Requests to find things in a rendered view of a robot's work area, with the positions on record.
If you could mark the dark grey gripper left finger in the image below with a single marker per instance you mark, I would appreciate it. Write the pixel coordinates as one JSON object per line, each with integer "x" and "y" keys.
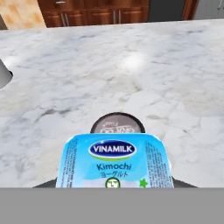
{"x": 52, "y": 185}

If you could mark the grey steel fridge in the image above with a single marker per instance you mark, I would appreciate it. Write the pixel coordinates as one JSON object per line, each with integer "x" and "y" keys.
{"x": 210, "y": 8}

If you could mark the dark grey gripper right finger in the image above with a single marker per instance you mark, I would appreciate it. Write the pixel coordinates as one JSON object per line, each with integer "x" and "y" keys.
{"x": 180, "y": 184}

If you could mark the black appliance front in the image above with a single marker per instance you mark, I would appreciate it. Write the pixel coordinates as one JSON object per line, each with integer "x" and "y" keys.
{"x": 166, "y": 10}

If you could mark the blue square yogurt container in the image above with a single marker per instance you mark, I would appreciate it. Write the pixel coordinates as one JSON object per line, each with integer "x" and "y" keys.
{"x": 113, "y": 163}

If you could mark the grey sink basin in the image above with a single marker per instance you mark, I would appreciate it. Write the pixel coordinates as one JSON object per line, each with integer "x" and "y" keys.
{"x": 4, "y": 75}

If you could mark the brown wooden cupboard run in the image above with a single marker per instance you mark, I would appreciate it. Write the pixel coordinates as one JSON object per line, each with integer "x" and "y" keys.
{"x": 96, "y": 13}

